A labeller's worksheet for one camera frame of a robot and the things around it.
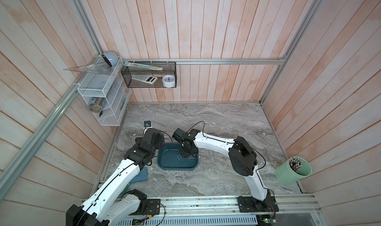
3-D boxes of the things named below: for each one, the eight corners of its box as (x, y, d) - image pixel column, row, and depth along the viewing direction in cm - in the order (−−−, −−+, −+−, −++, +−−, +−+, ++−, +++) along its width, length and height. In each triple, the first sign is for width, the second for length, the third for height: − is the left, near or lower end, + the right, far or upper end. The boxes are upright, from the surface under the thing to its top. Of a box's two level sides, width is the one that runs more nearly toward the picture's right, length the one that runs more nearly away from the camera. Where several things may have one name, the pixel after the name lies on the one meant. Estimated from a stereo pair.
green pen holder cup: (276, 184, 82) (295, 173, 68) (270, 168, 88) (286, 155, 74) (297, 184, 82) (320, 173, 68) (290, 168, 88) (309, 155, 74)
